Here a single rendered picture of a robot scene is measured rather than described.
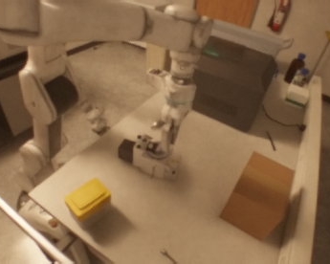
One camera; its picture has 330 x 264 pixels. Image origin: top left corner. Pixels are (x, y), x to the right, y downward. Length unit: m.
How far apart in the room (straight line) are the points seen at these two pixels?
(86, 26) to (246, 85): 0.85
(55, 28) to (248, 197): 0.64
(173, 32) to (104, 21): 0.13
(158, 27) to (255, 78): 0.75
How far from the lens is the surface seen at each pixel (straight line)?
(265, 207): 0.75
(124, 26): 0.40
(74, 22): 0.38
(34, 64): 0.96
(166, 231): 0.80
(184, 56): 0.54
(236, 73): 1.12
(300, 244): 0.82
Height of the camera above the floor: 1.62
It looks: 41 degrees down
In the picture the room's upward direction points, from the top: 9 degrees clockwise
